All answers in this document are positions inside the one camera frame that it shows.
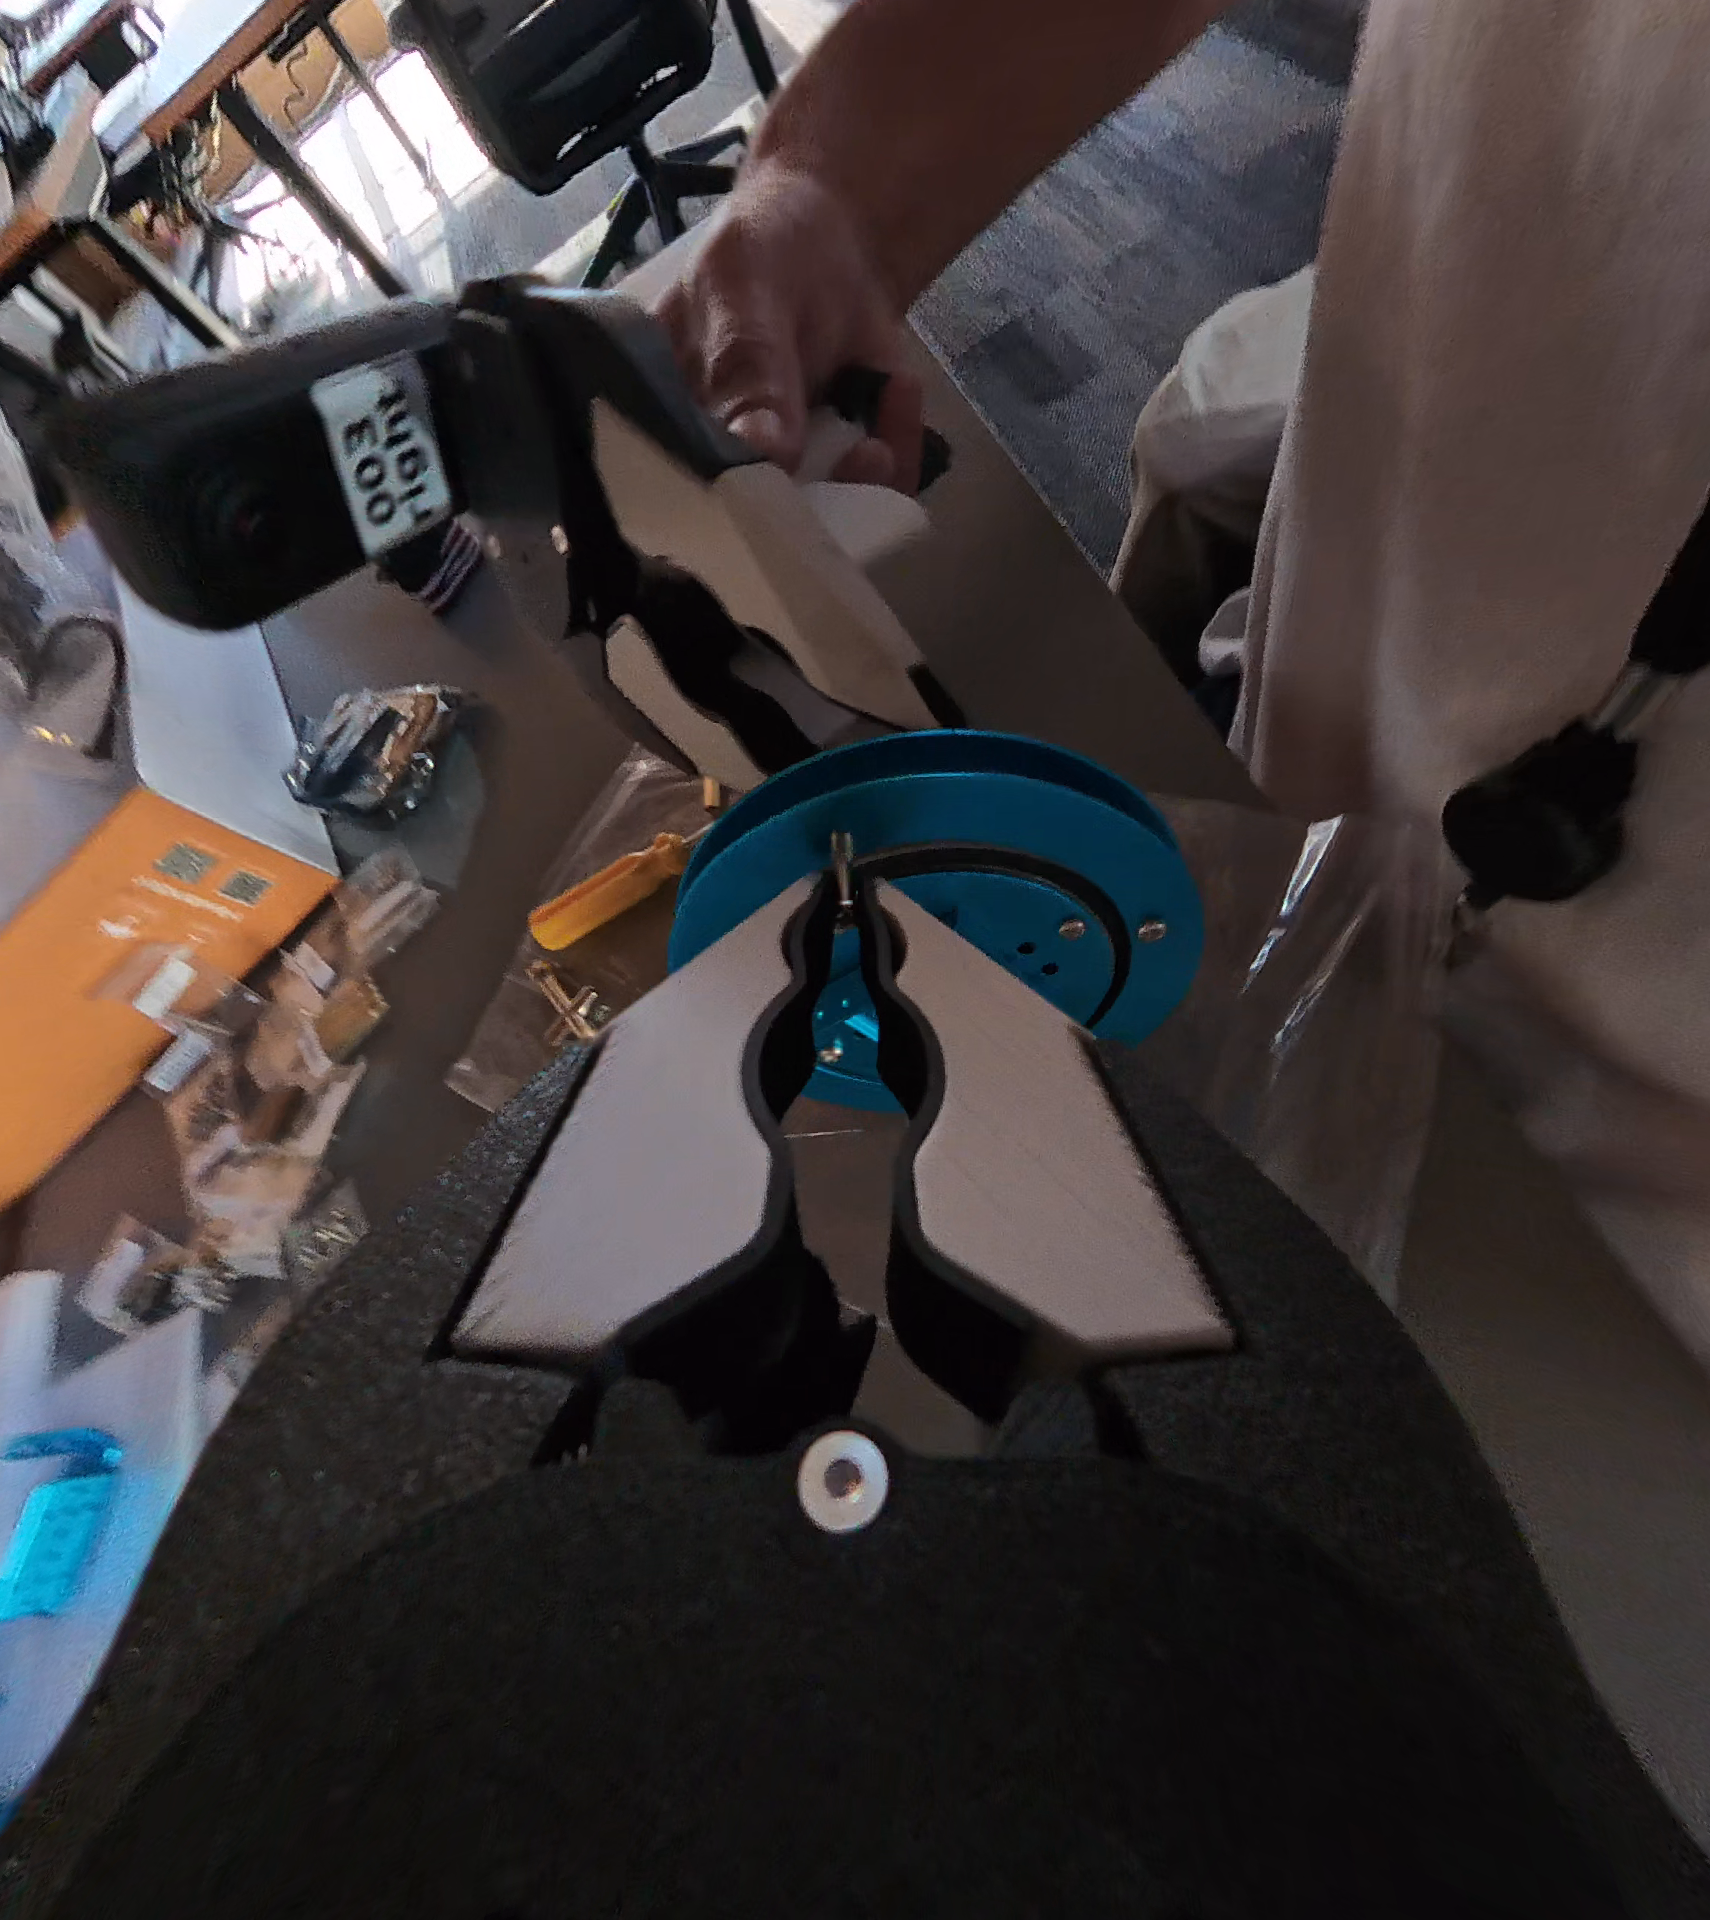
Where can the person's right hand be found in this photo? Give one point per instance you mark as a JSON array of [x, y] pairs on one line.
[[794, 300]]

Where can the long metal screw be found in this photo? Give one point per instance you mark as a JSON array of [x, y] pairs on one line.
[[843, 879]]

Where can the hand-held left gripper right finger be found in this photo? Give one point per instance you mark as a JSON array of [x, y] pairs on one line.
[[1051, 1185]]

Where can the long wooden table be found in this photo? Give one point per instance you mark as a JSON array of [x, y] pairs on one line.
[[195, 105]]

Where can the black servo motor stack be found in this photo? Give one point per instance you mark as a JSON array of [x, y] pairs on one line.
[[435, 563]]

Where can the orange cardboard box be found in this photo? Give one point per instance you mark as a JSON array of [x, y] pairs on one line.
[[45, 1021]]

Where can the white tray with blue parts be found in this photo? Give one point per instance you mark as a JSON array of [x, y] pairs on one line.
[[45, 1725]]

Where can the large clear plastic bag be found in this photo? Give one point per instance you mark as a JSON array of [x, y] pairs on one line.
[[1335, 1021]]

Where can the person's right forearm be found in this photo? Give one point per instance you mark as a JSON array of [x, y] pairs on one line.
[[975, 91]]

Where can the blue shiny plastic bag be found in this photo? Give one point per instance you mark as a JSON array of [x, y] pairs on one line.
[[374, 743]]

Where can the black office chair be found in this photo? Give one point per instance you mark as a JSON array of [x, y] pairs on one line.
[[570, 75]]

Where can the metal cross wrench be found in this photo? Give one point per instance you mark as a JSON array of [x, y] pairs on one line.
[[570, 1004]]

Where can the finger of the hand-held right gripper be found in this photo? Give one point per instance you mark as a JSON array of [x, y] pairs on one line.
[[780, 571], [661, 690]]

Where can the pile of small screw bags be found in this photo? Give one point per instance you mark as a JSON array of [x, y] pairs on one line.
[[271, 1051]]

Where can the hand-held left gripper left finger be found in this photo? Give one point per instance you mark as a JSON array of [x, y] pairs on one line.
[[615, 1200]]

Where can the blue metal bracket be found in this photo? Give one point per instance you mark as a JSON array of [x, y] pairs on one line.
[[52, 1523]]

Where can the person's beige trousers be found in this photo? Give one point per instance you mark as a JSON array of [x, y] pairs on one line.
[[1214, 451]]

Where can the blue round metal turntable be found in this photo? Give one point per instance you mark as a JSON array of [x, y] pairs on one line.
[[975, 810]]

